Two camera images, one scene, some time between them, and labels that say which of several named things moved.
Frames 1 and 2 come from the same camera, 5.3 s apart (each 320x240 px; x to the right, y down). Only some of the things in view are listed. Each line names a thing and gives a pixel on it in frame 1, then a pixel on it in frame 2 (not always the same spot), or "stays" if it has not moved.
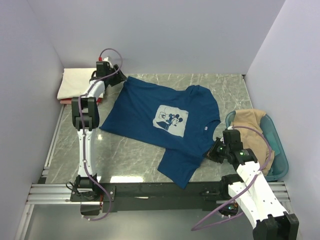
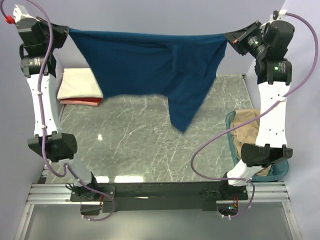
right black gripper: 211,154 to 238,37
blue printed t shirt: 178,121 to 184,64
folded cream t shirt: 75,82 stays
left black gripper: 119,77 to 61,32
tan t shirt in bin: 252,141 stays
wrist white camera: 106,59 to 22,19
